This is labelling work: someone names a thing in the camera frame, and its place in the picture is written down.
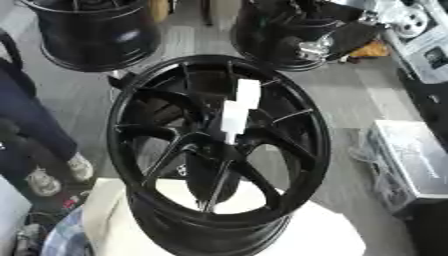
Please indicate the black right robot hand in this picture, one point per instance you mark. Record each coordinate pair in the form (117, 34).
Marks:
(353, 40)

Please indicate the black round wheel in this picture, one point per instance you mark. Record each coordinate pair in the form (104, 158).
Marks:
(93, 36)
(262, 36)

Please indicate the large black spoked wheel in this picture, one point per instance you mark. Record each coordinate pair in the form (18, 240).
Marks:
(175, 213)

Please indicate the orange object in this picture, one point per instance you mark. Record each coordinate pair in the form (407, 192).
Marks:
(370, 50)

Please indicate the person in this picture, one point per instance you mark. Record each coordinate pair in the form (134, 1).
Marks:
(29, 116)

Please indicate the shiny blue plastic bag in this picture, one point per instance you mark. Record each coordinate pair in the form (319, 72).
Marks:
(65, 236)

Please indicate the white round pedestal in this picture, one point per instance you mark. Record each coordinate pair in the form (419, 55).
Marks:
(326, 233)

